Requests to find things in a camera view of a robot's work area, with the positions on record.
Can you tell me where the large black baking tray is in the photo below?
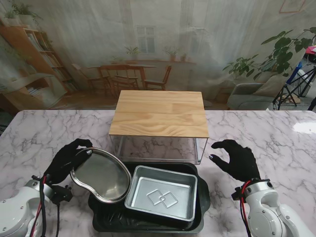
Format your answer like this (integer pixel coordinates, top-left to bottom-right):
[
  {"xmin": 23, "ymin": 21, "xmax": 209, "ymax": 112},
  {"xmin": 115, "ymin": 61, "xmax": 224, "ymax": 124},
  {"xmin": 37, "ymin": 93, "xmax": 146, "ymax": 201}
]
[{"xmin": 88, "ymin": 161, "xmax": 211, "ymax": 234}]

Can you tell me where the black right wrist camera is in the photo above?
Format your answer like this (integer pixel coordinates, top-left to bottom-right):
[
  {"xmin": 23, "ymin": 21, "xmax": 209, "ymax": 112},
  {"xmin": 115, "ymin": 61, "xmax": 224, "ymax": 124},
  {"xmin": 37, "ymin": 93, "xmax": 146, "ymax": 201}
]
[{"xmin": 231, "ymin": 187, "xmax": 245, "ymax": 201}]

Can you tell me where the red and black left arm cable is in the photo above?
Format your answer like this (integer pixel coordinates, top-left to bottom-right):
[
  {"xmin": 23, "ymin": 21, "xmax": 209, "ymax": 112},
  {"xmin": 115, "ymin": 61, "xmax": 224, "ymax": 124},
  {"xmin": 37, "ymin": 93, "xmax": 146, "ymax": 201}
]
[{"xmin": 31, "ymin": 174, "xmax": 61, "ymax": 237}]

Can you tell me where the red and black right arm cable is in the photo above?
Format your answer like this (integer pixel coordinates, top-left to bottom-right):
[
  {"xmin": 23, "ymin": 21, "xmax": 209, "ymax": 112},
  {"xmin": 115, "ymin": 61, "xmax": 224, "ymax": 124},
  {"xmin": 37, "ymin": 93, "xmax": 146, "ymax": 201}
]
[{"xmin": 240, "ymin": 181, "xmax": 253, "ymax": 237}]

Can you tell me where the red and black arm cable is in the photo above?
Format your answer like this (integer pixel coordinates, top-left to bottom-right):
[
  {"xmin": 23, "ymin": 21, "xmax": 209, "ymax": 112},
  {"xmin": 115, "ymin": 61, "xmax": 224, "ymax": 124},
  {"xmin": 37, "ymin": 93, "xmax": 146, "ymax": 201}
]
[
  {"xmin": 240, "ymin": 181, "xmax": 253, "ymax": 237},
  {"xmin": 31, "ymin": 174, "xmax": 61, "ymax": 237}
]

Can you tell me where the wooden shelf with white frame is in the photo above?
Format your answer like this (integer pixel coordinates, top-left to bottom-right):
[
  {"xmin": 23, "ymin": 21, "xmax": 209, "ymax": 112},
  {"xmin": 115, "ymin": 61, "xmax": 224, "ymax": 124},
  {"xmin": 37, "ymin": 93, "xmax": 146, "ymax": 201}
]
[{"xmin": 108, "ymin": 90, "xmax": 210, "ymax": 165}]

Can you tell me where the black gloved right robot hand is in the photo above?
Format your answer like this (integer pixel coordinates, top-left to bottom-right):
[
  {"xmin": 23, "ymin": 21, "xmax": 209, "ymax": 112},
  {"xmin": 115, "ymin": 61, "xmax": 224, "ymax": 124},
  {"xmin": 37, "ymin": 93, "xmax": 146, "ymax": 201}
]
[{"xmin": 209, "ymin": 139, "xmax": 262, "ymax": 183}]

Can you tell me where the blue board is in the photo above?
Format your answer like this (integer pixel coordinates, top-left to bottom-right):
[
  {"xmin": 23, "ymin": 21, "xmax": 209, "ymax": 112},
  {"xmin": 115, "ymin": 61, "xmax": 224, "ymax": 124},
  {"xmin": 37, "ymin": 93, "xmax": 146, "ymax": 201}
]
[{"xmin": 286, "ymin": 61, "xmax": 303, "ymax": 85}]

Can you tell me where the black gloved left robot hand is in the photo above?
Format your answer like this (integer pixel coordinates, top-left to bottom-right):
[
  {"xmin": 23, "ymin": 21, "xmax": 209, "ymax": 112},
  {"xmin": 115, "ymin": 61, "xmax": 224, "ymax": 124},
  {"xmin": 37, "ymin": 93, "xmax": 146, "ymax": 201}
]
[{"xmin": 43, "ymin": 138, "xmax": 93, "ymax": 185}]

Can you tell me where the silver rectangular baking tray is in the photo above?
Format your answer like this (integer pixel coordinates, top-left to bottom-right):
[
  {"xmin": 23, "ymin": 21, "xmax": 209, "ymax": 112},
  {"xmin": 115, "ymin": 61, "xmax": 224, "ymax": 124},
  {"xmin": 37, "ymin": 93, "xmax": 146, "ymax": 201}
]
[{"xmin": 124, "ymin": 164, "xmax": 199, "ymax": 222}]

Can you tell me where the printed room scene backdrop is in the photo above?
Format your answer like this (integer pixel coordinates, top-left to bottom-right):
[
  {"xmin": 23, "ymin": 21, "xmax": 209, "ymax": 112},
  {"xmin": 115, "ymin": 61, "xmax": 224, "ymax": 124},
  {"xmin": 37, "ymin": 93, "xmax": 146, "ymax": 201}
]
[{"xmin": 0, "ymin": 0, "xmax": 316, "ymax": 111}]

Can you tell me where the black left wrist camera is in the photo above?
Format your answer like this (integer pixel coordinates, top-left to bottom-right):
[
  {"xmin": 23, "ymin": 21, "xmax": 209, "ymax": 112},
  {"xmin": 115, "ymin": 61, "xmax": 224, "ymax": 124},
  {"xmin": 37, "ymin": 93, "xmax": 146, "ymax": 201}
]
[{"xmin": 50, "ymin": 184, "xmax": 74, "ymax": 205}]

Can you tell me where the black tripod stand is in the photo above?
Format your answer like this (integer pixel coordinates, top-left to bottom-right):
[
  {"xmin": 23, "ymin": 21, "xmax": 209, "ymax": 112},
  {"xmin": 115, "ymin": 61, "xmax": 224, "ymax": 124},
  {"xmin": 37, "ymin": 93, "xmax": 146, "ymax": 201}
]
[{"xmin": 272, "ymin": 66, "xmax": 316, "ymax": 111}]

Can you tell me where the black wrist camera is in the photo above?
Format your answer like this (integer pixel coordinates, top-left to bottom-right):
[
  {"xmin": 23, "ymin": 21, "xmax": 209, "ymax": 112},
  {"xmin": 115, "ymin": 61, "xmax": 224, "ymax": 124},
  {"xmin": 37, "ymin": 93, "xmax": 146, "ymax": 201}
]
[
  {"xmin": 231, "ymin": 187, "xmax": 245, "ymax": 201},
  {"xmin": 50, "ymin": 184, "xmax": 74, "ymax": 205}
]

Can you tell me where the kidney-shaped steel tray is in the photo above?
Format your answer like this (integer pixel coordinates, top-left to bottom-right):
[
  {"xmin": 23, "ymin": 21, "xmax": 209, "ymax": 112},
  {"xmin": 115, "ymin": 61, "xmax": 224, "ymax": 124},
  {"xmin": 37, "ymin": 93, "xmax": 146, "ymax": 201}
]
[{"xmin": 70, "ymin": 147, "xmax": 132, "ymax": 204}]

